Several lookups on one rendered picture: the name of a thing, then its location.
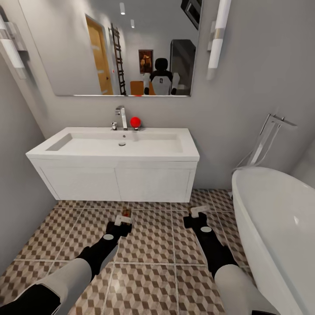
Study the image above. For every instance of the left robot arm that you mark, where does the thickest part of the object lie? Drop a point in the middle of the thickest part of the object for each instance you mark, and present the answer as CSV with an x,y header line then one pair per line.
x,y
56,293

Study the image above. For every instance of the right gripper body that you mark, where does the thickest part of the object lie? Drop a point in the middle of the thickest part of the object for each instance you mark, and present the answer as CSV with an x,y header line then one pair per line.
x,y
190,221

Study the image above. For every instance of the mirror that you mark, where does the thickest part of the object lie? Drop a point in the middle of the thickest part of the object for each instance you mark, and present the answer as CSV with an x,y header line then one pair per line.
x,y
116,47

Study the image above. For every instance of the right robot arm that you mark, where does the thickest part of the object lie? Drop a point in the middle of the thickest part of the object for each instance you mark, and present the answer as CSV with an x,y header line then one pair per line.
x,y
238,294

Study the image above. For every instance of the bathtub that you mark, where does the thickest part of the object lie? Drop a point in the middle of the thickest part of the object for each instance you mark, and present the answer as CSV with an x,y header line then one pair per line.
x,y
275,217

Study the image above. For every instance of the mousetrap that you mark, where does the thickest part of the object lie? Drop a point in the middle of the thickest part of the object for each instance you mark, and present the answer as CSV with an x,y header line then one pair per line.
x,y
189,209
126,213

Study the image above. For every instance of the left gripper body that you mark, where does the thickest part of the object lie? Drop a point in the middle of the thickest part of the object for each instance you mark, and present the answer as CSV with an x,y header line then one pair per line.
x,y
122,229

